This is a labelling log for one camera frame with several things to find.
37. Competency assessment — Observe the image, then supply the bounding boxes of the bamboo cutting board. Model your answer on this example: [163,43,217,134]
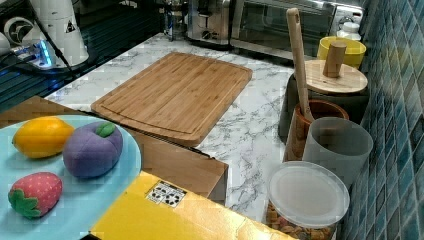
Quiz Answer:
[91,52,252,147]

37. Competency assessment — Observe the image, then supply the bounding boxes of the yellow toy lemon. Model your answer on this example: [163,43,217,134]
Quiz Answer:
[12,116,74,159]

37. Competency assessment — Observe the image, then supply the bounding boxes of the brown cardboard box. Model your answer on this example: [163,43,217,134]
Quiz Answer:
[1,96,228,205]

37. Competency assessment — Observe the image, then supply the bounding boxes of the glass jar behind toaster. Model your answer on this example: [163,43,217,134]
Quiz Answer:
[163,0,188,41]

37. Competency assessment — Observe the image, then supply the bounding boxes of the dark canister with wooden lid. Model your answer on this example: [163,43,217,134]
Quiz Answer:
[277,40,370,140]

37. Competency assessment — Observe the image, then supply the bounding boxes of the yellow box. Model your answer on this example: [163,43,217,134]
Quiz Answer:
[90,172,295,240]

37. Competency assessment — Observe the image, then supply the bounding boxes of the grey plastic cup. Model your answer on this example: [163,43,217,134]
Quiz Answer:
[302,117,373,188]

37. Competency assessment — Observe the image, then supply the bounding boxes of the wooden spoon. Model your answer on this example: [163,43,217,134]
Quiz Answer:
[286,8,314,121]

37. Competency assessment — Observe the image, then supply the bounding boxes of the yellow bowl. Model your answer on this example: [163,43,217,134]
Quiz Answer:
[317,36,366,68]

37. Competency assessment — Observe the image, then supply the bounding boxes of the light blue plate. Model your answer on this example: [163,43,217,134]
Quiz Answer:
[0,123,142,240]

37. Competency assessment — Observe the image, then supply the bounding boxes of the purple plush plum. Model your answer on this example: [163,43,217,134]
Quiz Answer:
[62,121,123,178]

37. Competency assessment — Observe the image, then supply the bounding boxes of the black cable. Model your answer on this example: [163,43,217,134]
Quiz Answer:
[26,0,76,76]

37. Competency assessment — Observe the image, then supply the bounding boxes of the silver toaster oven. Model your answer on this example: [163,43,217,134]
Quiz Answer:
[230,0,364,59]

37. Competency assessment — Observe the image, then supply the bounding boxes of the silver toaster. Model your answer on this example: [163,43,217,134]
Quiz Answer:
[187,0,231,45]

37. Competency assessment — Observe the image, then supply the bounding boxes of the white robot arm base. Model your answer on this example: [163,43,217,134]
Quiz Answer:
[0,0,90,70]

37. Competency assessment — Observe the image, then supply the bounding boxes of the white bottle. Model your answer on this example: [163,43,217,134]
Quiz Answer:
[336,22,361,41]

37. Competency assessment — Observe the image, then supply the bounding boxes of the red plush strawberry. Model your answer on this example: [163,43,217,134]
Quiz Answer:
[8,172,63,219]

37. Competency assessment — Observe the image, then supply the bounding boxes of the clear jar with white lid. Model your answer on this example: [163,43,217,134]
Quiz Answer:
[265,161,350,240]

